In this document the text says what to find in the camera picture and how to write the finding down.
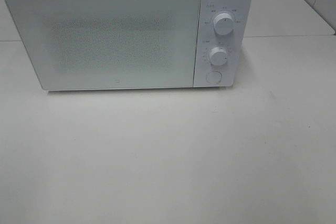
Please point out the round door release button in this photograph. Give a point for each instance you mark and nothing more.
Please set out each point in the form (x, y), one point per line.
(214, 77)

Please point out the white microwave knob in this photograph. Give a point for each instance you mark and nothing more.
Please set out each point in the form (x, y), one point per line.
(223, 23)
(218, 56)

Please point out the white microwave door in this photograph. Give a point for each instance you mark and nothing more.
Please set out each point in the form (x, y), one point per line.
(109, 44)

